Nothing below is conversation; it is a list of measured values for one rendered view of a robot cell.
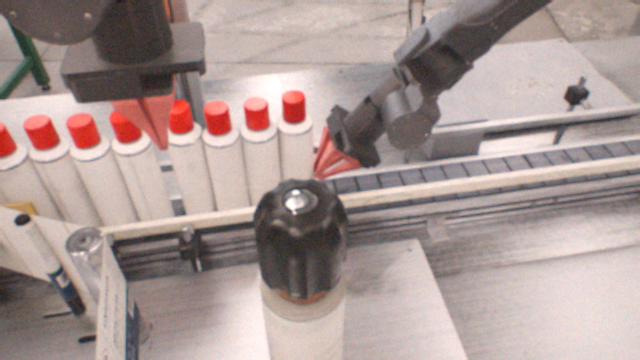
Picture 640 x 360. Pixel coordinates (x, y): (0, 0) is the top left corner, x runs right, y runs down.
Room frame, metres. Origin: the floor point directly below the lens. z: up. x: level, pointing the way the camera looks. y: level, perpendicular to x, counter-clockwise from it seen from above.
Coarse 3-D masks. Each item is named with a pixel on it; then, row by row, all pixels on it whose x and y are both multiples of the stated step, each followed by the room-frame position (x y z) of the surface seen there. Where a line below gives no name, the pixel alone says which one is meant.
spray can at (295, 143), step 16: (288, 96) 0.56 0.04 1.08; (304, 96) 0.56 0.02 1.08; (288, 112) 0.55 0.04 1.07; (304, 112) 0.55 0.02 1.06; (288, 128) 0.54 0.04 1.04; (304, 128) 0.54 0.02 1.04; (288, 144) 0.54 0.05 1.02; (304, 144) 0.54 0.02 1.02; (288, 160) 0.54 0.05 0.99; (304, 160) 0.54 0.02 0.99; (288, 176) 0.54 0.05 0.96; (304, 176) 0.54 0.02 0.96
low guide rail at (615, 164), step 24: (552, 168) 0.60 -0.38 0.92; (576, 168) 0.60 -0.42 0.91; (600, 168) 0.61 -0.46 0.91; (624, 168) 0.62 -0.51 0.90; (360, 192) 0.55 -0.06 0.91; (384, 192) 0.54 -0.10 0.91; (408, 192) 0.55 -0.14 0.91; (432, 192) 0.56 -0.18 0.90; (456, 192) 0.56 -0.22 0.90; (192, 216) 0.49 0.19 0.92; (216, 216) 0.49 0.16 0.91; (240, 216) 0.50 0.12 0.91
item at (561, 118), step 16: (576, 112) 0.69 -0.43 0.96; (592, 112) 0.69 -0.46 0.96; (608, 112) 0.69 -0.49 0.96; (624, 112) 0.70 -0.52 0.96; (448, 128) 0.65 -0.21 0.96; (464, 128) 0.65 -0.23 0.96; (480, 128) 0.65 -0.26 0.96; (496, 128) 0.65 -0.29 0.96; (512, 128) 0.66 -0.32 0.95; (384, 144) 0.62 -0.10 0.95
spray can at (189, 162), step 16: (176, 112) 0.52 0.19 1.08; (176, 128) 0.52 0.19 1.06; (192, 128) 0.53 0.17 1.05; (176, 144) 0.51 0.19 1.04; (192, 144) 0.52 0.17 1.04; (176, 160) 0.51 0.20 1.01; (192, 160) 0.51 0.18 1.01; (176, 176) 0.52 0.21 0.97; (192, 176) 0.51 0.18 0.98; (208, 176) 0.53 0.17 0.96; (192, 192) 0.51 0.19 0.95; (208, 192) 0.52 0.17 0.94; (192, 208) 0.51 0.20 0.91; (208, 208) 0.52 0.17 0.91
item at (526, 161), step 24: (600, 144) 0.70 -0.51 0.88; (624, 144) 0.70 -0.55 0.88; (432, 168) 0.64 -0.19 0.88; (456, 168) 0.64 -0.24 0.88; (480, 168) 0.64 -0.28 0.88; (504, 168) 0.64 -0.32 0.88; (528, 168) 0.64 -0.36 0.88; (336, 192) 0.58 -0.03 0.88; (480, 192) 0.58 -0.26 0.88; (504, 192) 0.58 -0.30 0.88; (120, 240) 0.48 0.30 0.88; (144, 240) 0.48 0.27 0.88
